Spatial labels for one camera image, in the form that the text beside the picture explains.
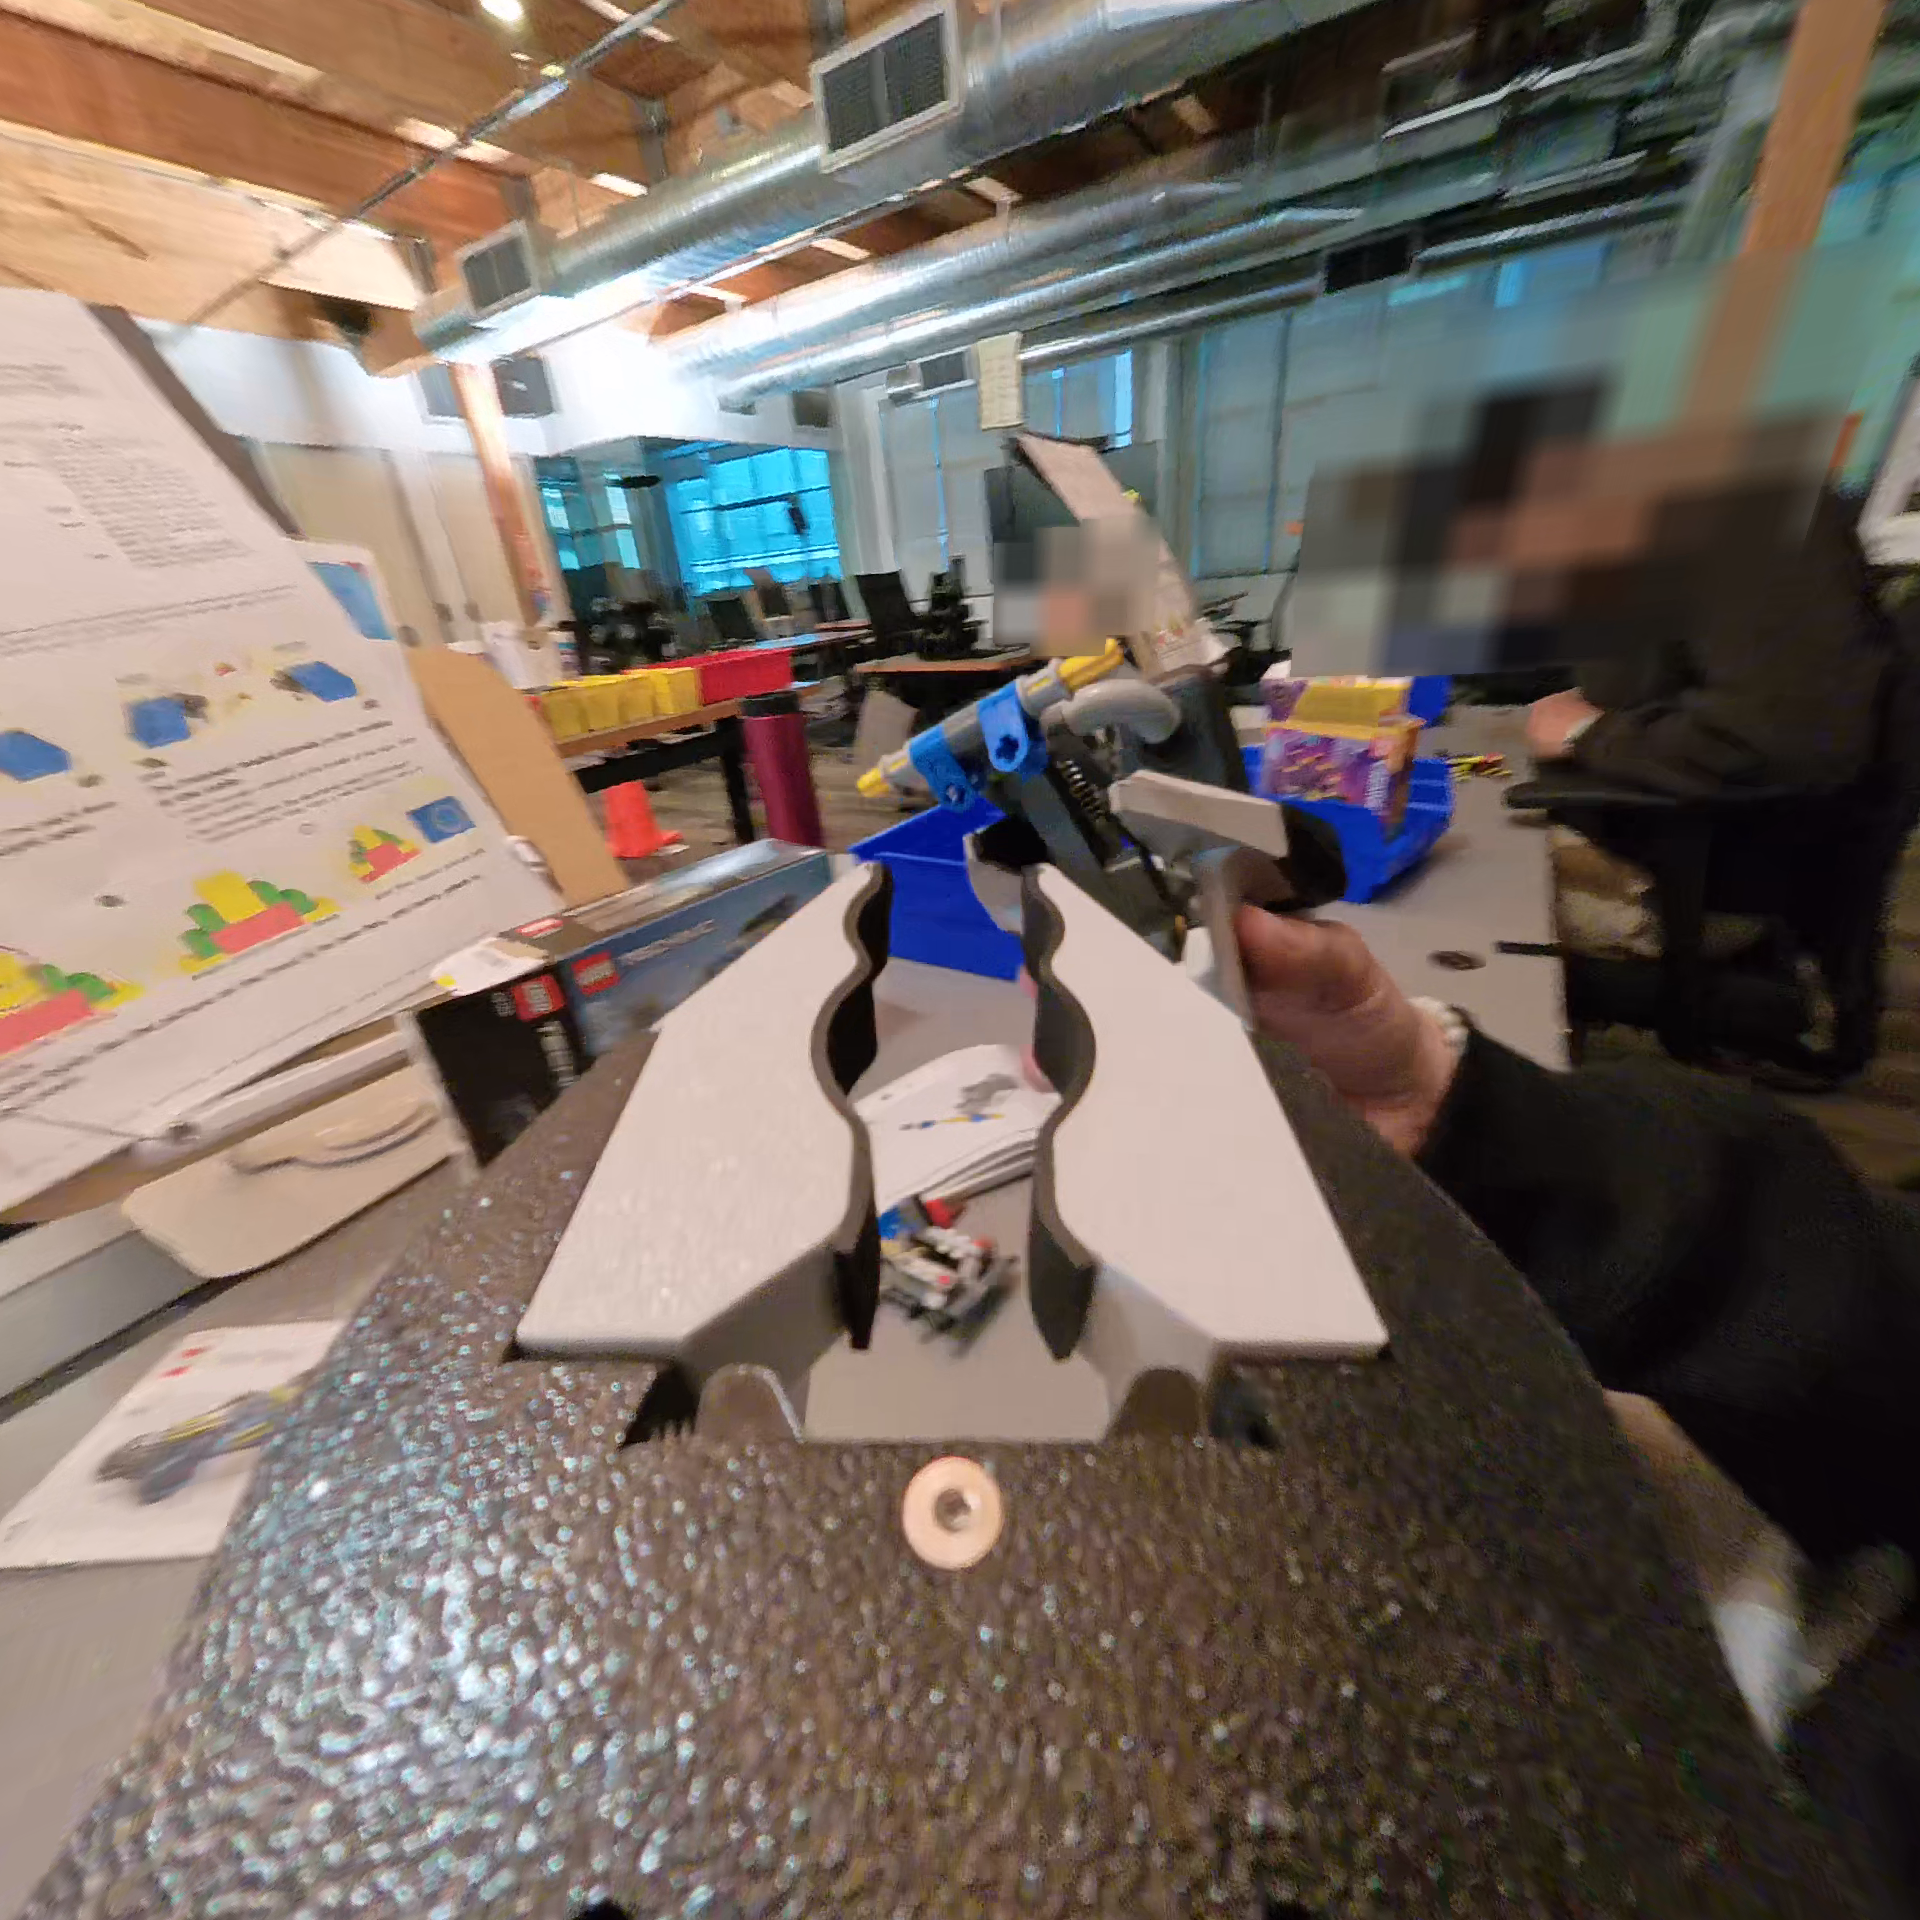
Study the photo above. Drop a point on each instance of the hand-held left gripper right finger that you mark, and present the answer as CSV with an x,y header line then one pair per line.
x,y
1201,1170

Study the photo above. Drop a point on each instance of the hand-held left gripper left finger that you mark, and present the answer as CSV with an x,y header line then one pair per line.
x,y
704,1140

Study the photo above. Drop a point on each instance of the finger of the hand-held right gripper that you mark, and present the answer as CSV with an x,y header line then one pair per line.
x,y
1201,811

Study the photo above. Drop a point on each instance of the blue grey lego assembly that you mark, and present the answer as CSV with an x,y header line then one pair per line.
x,y
991,744

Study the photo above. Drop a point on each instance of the person's right forearm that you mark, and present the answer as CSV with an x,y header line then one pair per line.
x,y
1681,1276

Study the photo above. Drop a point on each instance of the black lego box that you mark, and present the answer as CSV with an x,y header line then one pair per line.
x,y
600,990

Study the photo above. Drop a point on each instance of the small grey lego car build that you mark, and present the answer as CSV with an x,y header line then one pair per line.
x,y
944,1267

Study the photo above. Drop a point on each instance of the person's right hand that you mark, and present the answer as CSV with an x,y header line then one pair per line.
x,y
1350,1020

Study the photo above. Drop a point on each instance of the blue bin with toy boxes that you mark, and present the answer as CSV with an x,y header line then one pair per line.
x,y
1401,856

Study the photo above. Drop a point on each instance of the purple yellow toy box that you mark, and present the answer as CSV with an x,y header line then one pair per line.
x,y
1343,750

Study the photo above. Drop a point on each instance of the open white instruction booklet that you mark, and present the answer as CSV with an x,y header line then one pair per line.
x,y
953,1119

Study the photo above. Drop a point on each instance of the empty blue plastic bin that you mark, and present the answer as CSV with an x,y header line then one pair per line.
x,y
938,902

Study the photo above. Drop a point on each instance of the orange cone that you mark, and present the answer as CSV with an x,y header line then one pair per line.
x,y
638,822

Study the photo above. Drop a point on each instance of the maroon bottle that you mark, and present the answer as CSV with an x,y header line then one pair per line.
x,y
783,772

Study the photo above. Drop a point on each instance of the beige board stand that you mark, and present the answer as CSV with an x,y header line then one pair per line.
x,y
285,1170

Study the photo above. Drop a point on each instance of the brown cardboard sheet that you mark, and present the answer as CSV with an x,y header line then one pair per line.
x,y
510,763

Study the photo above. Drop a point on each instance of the row of yellow bins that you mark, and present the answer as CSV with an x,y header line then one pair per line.
x,y
615,702

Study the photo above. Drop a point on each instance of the red plastic bin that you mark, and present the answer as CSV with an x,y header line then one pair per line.
x,y
734,674

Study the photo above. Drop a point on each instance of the booklet with car picture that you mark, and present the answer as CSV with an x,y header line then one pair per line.
x,y
165,1441

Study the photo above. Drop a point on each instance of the white brick instruction sheet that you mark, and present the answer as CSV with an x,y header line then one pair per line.
x,y
196,779

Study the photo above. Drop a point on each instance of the white ceiling vent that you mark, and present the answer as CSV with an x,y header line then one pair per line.
x,y
888,79

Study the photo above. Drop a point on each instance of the silver air duct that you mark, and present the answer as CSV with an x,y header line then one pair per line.
x,y
1049,90

